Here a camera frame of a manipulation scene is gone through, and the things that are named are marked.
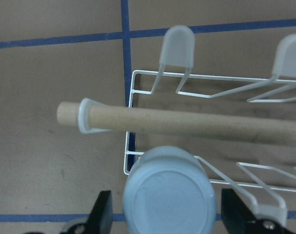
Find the pale blue plastic cup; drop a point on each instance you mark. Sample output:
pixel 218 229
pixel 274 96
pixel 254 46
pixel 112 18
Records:
pixel 168 192

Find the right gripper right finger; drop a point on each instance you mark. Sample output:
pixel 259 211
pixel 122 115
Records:
pixel 236 216

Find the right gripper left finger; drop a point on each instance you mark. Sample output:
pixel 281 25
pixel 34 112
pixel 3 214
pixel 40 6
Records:
pixel 101 217

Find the white wire cup rack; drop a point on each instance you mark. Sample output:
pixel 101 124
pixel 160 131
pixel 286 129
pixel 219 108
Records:
pixel 93 117

